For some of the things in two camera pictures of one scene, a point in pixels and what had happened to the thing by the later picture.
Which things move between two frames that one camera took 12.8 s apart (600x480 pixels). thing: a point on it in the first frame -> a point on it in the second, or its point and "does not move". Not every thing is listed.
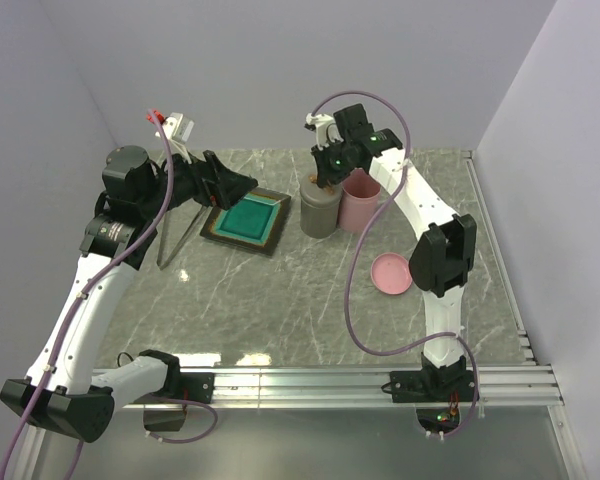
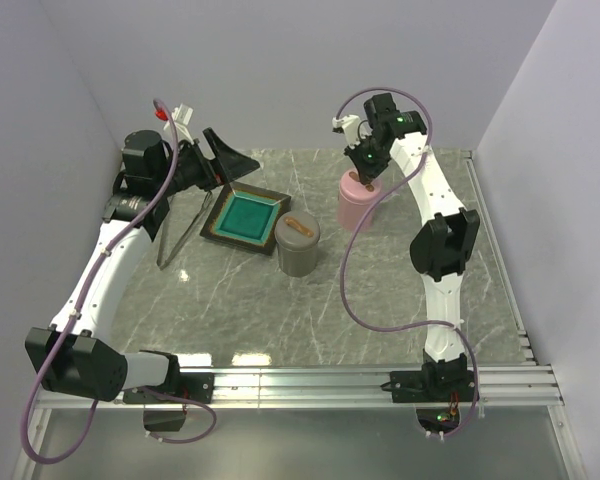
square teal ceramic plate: x=254 y=222 does not move
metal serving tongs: x=160 y=265 does not move
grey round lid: x=317 y=196 -> x=296 y=231
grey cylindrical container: x=319 y=222 -> x=297 y=263
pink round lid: x=390 y=273 -> x=352 y=188
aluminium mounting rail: x=498 y=389 does not move
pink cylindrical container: x=359 y=202 does not move
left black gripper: x=208 y=176 -> x=230 y=163
